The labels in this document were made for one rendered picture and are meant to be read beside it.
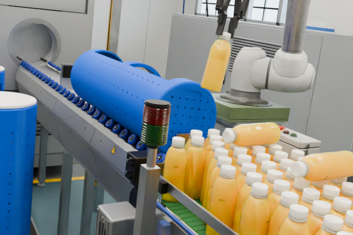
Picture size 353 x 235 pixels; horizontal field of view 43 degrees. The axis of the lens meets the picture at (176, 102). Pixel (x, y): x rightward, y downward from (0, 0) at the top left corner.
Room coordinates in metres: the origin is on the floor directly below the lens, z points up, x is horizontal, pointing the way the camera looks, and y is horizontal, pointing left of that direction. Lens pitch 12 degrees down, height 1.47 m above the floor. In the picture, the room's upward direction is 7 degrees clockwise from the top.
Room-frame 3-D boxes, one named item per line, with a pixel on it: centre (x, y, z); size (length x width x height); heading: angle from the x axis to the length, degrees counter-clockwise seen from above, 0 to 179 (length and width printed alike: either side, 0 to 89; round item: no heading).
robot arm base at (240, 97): (2.25, -0.33, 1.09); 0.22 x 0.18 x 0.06; 36
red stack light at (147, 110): (1.02, 0.04, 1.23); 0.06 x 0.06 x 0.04
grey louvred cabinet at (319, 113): (4.07, -0.59, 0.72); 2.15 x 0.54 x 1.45; 30
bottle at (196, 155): (1.34, -0.08, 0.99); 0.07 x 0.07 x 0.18
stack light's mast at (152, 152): (1.02, 0.04, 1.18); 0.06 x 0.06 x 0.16
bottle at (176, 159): (1.30, -0.02, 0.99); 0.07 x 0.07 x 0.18
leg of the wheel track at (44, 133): (3.29, 0.98, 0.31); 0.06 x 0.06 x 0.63; 33
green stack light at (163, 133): (1.02, 0.04, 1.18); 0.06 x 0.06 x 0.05
